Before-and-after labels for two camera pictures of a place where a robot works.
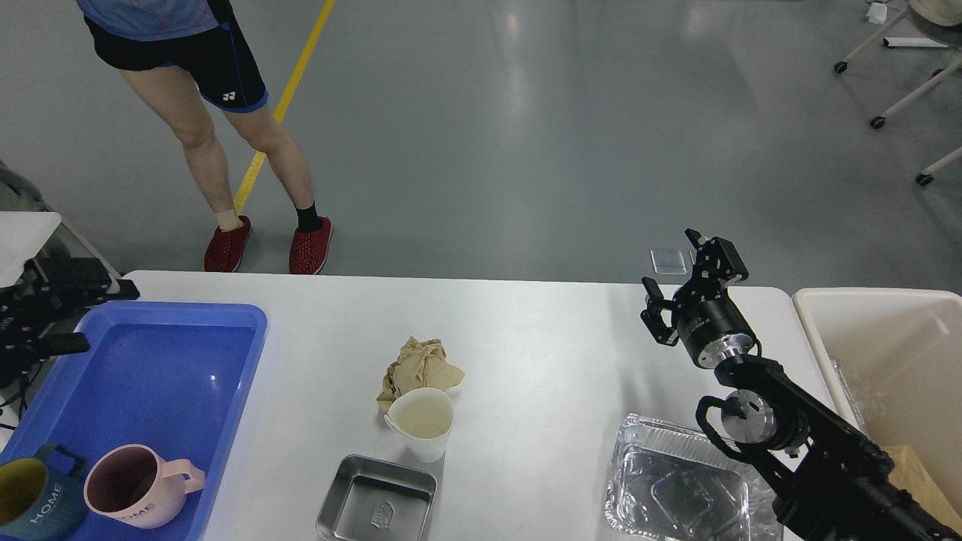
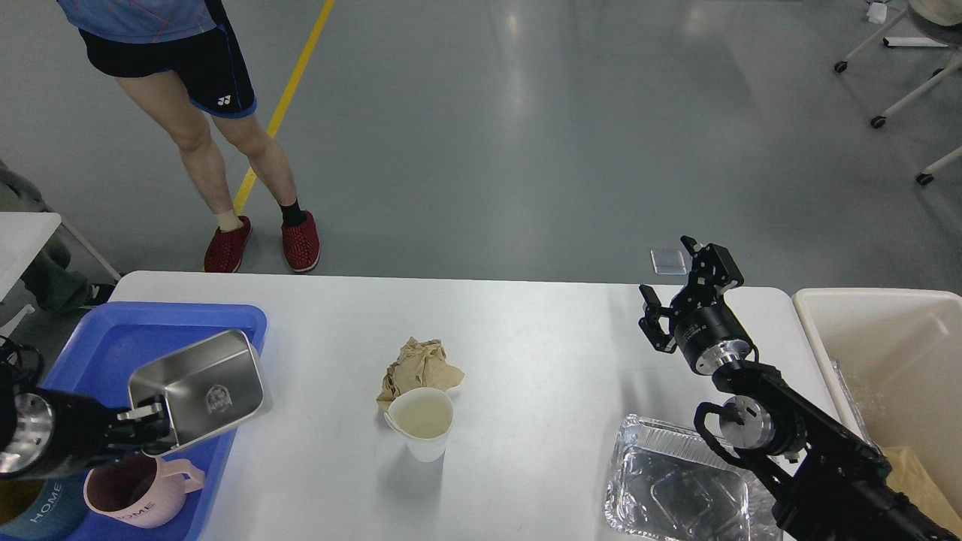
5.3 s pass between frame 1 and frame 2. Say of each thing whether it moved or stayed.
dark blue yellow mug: stayed
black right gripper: stayed
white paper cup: stayed
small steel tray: moved
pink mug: stayed
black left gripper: moved
